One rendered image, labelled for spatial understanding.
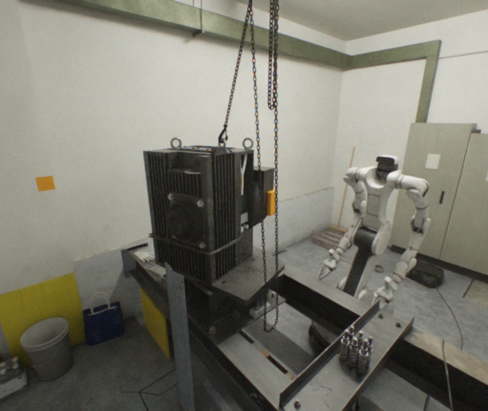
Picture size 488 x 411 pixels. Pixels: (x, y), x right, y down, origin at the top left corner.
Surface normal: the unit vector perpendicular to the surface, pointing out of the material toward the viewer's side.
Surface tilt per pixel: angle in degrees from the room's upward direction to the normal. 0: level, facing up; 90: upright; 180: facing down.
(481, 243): 90
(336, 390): 0
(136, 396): 11
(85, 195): 90
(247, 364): 0
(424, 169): 90
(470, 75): 90
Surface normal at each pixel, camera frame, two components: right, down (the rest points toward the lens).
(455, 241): -0.76, 0.20
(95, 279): 0.65, 0.23
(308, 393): 0.00, -0.95
